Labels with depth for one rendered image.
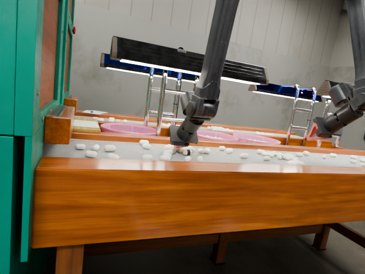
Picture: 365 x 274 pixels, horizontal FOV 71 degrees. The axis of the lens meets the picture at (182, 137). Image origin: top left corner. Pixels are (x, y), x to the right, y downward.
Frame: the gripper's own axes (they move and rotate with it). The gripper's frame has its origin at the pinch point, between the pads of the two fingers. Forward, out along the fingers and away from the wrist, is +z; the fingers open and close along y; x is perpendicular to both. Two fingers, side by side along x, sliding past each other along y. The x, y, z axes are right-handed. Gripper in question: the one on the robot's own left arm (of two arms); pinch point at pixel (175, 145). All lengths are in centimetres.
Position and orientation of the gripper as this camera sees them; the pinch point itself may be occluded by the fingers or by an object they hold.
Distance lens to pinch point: 97.3
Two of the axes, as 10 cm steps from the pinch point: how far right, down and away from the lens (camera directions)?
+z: -3.6, 4.9, 7.9
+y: -9.2, -0.7, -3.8
